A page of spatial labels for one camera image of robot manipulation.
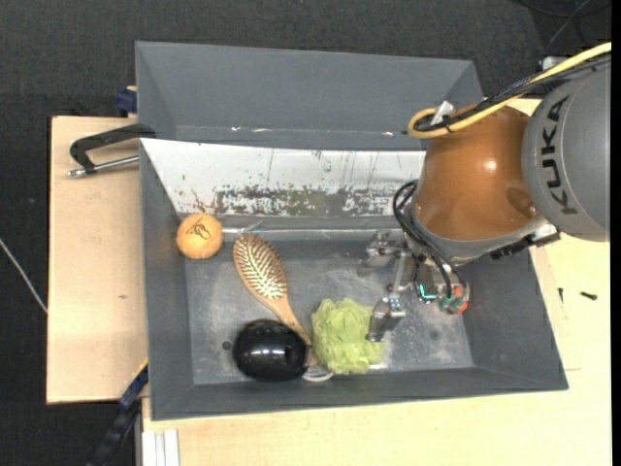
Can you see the orange ball with dark print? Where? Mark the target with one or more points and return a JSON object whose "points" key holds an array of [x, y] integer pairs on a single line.
{"points": [[199, 238]]}

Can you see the small black screw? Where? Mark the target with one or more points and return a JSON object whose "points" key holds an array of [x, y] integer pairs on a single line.
{"points": [[589, 295]]}

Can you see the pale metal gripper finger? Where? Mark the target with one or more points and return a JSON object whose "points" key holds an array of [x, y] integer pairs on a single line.
{"points": [[388, 311], [381, 251]]}

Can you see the pale cardboard board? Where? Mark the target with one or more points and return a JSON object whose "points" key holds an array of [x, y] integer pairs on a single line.
{"points": [[94, 260]]}

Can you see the green mesh bath pouf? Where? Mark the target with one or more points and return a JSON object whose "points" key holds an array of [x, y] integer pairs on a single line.
{"points": [[344, 338]]}

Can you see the grey metal bin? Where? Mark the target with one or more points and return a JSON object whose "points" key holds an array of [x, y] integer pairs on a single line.
{"points": [[301, 90]]}

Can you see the black cylinder on white bracket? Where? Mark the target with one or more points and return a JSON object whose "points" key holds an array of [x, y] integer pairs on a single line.
{"points": [[509, 250]]}

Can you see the black glossy egg-shaped object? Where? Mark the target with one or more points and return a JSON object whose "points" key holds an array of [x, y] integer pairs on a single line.
{"points": [[267, 352]]}

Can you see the wooden hairbrush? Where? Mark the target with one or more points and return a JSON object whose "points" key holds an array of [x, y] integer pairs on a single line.
{"points": [[259, 270]]}

